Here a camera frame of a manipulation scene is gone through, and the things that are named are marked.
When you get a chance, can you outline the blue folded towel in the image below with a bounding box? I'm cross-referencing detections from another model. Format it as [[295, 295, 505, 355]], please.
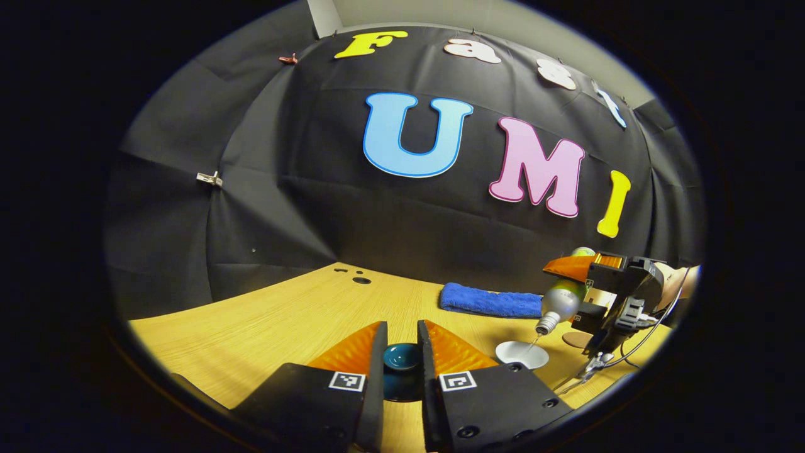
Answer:
[[439, 282, 543, 320]]

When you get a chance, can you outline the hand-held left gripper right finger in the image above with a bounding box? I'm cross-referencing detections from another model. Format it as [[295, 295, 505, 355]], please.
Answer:
[[417, 319, 574, 453]]

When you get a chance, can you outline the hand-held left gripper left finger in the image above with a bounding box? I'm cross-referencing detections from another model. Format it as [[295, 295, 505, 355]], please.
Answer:
[[233, 321, 389, 453]]

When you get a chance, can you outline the dark blue teacup lid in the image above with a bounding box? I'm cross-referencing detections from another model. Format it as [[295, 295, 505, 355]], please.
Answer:
[[382, 343, 423, 403]]

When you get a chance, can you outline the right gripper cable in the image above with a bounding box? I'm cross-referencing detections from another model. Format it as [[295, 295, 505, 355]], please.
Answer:
[[555, 267, 694, 396]]

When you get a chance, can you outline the silver green label water bottle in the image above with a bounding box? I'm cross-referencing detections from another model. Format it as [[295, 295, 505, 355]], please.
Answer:
[[535, 247, 597, 336]]

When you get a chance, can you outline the black backdrop cloth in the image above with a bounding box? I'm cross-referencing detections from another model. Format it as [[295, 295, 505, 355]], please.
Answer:
[[104, 24, 706, 323]]

